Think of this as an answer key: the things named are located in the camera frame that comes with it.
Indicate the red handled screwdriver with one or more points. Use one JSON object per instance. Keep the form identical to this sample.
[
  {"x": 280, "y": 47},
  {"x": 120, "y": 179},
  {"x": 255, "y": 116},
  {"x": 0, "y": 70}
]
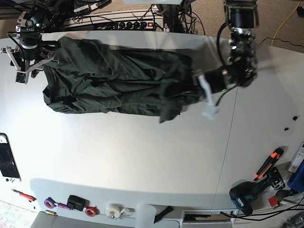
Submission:
[{"x": 28, "y": 197}]

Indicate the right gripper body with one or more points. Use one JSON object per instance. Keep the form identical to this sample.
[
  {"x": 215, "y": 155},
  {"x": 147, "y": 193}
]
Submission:
[{"x": 27, "y": 60}]

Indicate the black action camera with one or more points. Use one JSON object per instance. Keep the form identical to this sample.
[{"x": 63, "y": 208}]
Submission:
[{"x": 76, "y": 203}]

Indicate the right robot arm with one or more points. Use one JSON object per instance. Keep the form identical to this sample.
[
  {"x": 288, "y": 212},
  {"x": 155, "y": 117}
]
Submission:
[{"x": 45, "y": 16}]

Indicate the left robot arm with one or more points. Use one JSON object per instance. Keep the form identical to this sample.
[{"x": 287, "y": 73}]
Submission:
[{"x": 239, "y": 69}]

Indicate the red tape roll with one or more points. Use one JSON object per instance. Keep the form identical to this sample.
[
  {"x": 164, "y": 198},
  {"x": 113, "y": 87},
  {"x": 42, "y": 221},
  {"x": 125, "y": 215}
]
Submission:
[{"x": 91, "y": 211}]

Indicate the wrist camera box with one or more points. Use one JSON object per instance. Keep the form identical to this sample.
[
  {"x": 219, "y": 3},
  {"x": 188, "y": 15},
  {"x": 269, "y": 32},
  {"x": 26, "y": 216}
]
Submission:
[
  {"x": 21, "y": 77},
  {"x": 210, "y": 111}
]

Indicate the white power strip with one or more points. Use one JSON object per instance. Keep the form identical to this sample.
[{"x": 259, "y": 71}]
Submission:
[{"x": 138, "y": 20}]

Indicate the white translucent cup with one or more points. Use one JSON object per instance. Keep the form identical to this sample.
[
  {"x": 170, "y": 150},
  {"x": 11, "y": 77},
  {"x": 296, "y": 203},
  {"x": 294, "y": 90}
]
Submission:
[{"x": 144, "y": 216}]

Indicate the blue box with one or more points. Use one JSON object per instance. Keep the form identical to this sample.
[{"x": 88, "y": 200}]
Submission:
[{"x": 296, "y": 182}]

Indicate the orange black utility knife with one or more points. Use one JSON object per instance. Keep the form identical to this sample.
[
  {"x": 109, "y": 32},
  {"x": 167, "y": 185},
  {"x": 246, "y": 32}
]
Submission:
[{"x": 268, "y": 163}]

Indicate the purple tape roll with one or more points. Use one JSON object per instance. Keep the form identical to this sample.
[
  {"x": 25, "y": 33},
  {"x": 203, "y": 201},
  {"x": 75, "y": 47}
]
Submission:
[{"x": 50, "y": 203}]

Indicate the dark green t-shirt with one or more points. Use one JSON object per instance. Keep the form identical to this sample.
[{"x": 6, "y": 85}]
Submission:
[{"x": 91, "y": 77}]

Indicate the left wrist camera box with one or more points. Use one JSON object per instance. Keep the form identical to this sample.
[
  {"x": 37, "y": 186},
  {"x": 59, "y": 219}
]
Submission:
[{"x": 210, "y": 111}]

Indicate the black tablet with white frame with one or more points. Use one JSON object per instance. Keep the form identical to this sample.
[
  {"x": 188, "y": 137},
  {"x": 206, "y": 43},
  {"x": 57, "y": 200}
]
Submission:
[{"x": 8, "y": 166}]

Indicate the teal black cordless drill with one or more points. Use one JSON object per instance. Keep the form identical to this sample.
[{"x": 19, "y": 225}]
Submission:
[{"x": 245, "y": 193}]

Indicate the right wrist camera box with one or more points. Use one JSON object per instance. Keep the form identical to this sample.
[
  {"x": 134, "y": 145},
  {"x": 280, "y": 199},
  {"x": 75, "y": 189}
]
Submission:
[{"x": 21, "y": 77}]

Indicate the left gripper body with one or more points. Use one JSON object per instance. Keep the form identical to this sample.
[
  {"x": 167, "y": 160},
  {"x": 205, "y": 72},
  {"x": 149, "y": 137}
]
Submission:
[{"x": 219, "y": 80}]

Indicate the clear tape dispenser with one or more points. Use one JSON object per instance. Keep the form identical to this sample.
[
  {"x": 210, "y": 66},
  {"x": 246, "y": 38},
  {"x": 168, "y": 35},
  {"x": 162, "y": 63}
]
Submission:
[{"x": 118, "y": 211}]

